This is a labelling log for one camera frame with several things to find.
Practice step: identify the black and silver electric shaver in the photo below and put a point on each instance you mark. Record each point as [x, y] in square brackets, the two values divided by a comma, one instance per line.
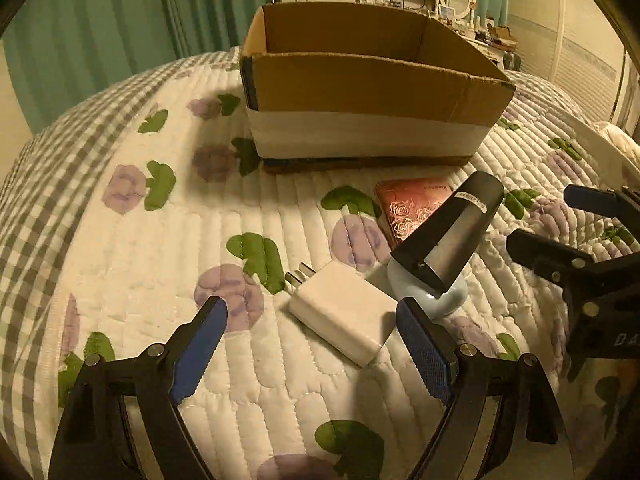
[450, 230]

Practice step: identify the white charger plug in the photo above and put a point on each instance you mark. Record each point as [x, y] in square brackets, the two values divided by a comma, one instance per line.
[340, 310]

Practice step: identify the white pillow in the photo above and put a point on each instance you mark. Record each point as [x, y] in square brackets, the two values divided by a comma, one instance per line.
[620, 137]

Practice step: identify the red rose-patterned case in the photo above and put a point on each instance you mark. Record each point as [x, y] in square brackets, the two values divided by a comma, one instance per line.
[405, 205]

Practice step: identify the cluttered dressing table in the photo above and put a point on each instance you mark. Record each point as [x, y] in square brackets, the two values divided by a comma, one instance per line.
[492, 40]

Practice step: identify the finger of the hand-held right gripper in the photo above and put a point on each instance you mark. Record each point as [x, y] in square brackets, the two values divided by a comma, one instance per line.
[542, 254]
[590, 199]

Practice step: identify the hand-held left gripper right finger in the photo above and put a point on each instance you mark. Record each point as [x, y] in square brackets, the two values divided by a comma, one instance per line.
[426, 355]

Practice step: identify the white louvered wardrobe door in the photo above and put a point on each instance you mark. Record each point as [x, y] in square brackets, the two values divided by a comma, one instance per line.
[565, 25]

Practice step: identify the light blue round case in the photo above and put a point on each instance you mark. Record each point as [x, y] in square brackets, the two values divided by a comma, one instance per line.
[452, 301]

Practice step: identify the brown cardboard box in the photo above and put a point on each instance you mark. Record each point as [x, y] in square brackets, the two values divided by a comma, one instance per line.
[350, 80]

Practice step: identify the quilted floral blanket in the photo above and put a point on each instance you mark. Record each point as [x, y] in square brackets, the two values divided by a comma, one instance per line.
[150, 270]

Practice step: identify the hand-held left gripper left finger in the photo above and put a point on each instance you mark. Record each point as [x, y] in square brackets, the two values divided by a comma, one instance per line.
[199, 355]

